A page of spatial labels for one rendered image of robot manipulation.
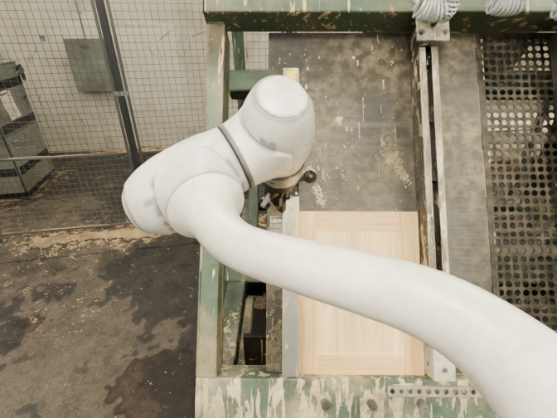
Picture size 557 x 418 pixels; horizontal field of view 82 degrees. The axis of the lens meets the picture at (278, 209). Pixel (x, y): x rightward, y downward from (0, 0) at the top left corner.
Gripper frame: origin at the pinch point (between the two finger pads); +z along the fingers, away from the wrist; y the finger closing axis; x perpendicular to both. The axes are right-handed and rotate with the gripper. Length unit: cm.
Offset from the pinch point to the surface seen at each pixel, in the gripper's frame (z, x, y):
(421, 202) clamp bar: 18.4, 31.9, -30.4
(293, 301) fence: 24.6, 16.0, 15.9
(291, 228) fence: 20.2, 3.5, -1.3
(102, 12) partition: 101, -208, -75
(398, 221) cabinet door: 21.6, 29.3, -22.7
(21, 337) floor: 154, -117, 131
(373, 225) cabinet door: 21.9, 23.6, -17.2
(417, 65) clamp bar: 8, 8, -65
